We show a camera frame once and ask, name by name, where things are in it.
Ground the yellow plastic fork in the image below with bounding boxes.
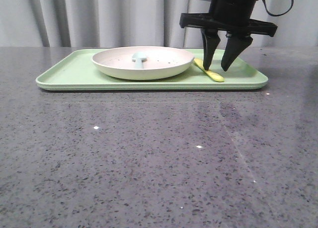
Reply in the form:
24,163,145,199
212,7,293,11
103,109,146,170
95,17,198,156
193,58,225,82

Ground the grey pleated curtain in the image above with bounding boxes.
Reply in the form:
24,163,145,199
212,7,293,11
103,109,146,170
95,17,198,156
0,0,318,48

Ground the white round plate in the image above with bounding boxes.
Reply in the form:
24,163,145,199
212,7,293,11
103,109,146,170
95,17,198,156
92,46,194,80

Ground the light green plastic tray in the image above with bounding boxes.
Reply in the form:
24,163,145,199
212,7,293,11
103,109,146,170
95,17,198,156
36,49,268,91

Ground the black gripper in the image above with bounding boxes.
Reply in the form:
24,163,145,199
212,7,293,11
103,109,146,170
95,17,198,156
179,0,277,72

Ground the light blue plastic spoon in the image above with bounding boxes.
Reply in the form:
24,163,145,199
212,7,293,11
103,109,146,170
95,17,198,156
132,52,147,69

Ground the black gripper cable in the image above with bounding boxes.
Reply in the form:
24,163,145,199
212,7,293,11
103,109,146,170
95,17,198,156
256,0,295,17

